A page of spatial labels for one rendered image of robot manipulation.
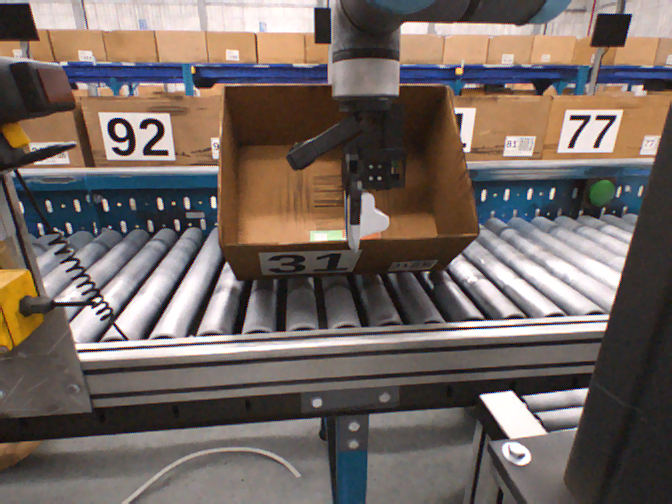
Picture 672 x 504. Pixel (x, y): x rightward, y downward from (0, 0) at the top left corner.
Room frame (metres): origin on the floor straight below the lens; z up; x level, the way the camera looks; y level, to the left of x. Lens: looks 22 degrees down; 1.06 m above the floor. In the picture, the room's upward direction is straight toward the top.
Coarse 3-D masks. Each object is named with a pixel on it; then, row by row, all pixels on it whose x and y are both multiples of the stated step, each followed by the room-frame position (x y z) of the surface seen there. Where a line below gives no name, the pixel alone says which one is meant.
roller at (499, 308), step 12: (456, 264) 0.74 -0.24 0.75; (468, 264) 0.73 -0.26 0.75; (456, 276) 0.71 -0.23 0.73; (468, 276) 0.68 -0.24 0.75; (480, 276) 0.67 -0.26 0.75; (468, 288) 0.66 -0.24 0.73; (480, 288) 0.63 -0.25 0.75; (492, 288) 0.62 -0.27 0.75; (480, 300) 0.61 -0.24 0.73; (492, 300) 0.59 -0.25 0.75; (504, 300) 0.58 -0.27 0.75; (480, 312) 0.60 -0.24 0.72; (492, 312) 0.56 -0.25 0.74; (504, 312) 0.55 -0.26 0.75; (516, 312) 0.54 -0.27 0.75
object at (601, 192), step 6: (594, 186) 1.06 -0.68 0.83; (600, 186) 1.06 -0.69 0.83; (606, 186) 1.06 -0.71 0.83; (612, 186) 1.07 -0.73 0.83; (594, 192) 1.06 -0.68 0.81; (600, 192) 1.06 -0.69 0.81; (606, 192) 1.06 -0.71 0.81; (612, 192) 1.07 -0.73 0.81; (588, 198) 1.07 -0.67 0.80; (594, 198) 1.06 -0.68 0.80; (600, 198) 1.06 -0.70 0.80; (606, 198) 1.06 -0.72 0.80; (594, 204) 1.06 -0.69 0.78; (600, 204) 1.06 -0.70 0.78
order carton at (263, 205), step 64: (256, 128) 0.81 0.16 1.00; (320, 128) 0.83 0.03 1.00; (448, 128) 0.75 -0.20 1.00; (256, 192) 0.78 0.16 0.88; (320, 192) 0.79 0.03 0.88; (384, 192) 0.80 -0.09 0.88; (448, 192) 0.72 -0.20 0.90; (256, 256) 0.57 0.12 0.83; (384, 256) 0.61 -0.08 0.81; (448, 256) 0.64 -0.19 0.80
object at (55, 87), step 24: (0, 72) 0.37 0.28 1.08; (24, 72) 0.38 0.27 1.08; (48, 72) 0.40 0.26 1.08; (0, 96) 0.37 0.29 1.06; (24, 96) 0.38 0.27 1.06; (48, 96) 0.39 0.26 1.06; (72, 96) 0.43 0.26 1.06; (0, 120) 0.38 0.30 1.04; (0, 144) 0.39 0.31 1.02; (24, 144) 0.40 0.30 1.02; (0, 168) 0.38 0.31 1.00
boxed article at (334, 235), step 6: (312, 234) 0.69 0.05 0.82; (318, 234) 0.69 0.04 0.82; (324, 234) 0.69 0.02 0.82; (330, 234) 0.69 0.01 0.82; (336, 234) 0.70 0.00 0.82; (342, 234) 0.70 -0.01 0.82; (372, 234) 0.70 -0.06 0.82; (378, 234) 0.70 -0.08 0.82; (312, 240) 0.68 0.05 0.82; (318, 240) 0.68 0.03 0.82; (324, 240) 0.69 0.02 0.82; (330, 240) 0.69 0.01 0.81; (336, 240) 0.69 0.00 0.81
